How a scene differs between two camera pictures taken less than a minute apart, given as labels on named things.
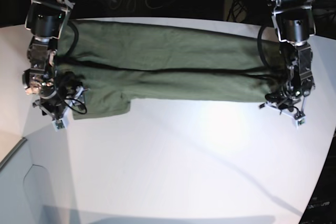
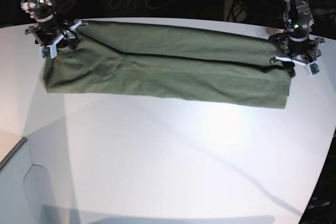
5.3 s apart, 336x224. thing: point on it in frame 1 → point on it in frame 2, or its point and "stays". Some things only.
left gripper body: x=57 y=102 → x=55 y=33
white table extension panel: x=38 y=184 stays
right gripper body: x=289 y=98 → x=303 y=50
